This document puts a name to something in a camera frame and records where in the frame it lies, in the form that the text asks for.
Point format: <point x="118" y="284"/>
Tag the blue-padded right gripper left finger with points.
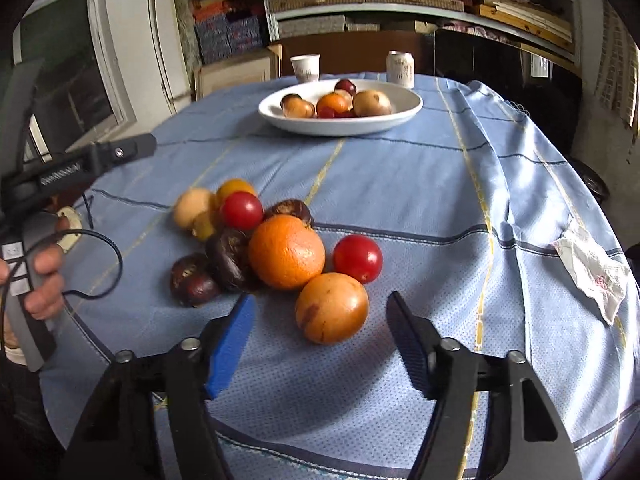
<point x="116" y="438"/>

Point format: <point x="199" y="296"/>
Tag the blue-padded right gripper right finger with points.
<point x="524" y="437"/>

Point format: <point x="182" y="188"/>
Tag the large orange-yellow passion fruit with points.
<point x="331" y="308"/>

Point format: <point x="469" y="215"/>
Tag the tan round potato fruit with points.
<point x="190" y="204"/>

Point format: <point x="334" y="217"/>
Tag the orange persimmon fruit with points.
<point x="334" y="105"/>

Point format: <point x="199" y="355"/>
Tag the dark purple plum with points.
<point x="346" y="85"/>

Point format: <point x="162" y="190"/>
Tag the red cherry tomato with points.
<point x="359" y="257"/>

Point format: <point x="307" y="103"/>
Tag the crumpled white tissue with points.
<point x="592" y="270"/>

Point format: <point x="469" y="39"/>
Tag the small yellow orange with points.
<point x="232" y="186"/>

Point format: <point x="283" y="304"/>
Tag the dark mangosteen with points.
<point x="227" y="258"/>

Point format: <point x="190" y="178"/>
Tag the large orange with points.
<point x="285" y="253"/>

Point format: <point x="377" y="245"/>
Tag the blue checked tablecloth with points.
<point x="465" y="202"/>

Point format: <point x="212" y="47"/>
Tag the framed wooden panel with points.
<point x="257" y="66"/>

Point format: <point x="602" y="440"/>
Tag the white oval plate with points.
<point x="293" y="109"/>

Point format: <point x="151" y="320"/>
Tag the white paper cup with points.
<point x="306" y="67"/>

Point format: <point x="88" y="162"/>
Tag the white drink can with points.
<point x="400" y="69"/>

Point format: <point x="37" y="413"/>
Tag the brown wooden board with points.
<point x="358" y="52"/>

